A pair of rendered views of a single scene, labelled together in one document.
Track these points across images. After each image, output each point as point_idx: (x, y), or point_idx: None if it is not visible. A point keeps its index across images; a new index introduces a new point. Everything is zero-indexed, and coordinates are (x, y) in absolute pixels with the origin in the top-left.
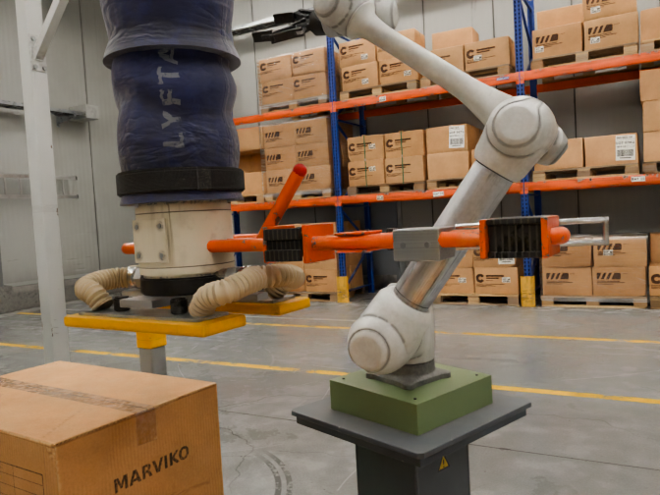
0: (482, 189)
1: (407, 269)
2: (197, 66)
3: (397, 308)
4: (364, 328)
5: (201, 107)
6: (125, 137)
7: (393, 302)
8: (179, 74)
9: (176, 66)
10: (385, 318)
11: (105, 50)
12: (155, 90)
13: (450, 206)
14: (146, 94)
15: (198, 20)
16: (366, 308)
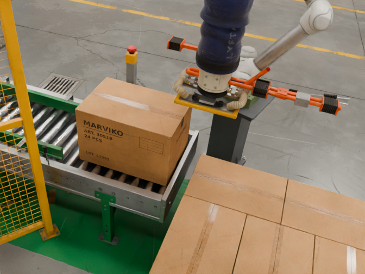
0: (300, 37)
1: (260, 56)
2: (240, 29)
3: (255, 72)
4: (243, 79)
5: (238, 42)
6: (211, 51)
7: (254, 69)
8: (236, 34)
9: (235, 31)
10: (250, 74)
11: (207, 18)
12: (227, 40)
13: (285, 39)
14: (223, 40)
15: (246, 14)
16: (242, 68)
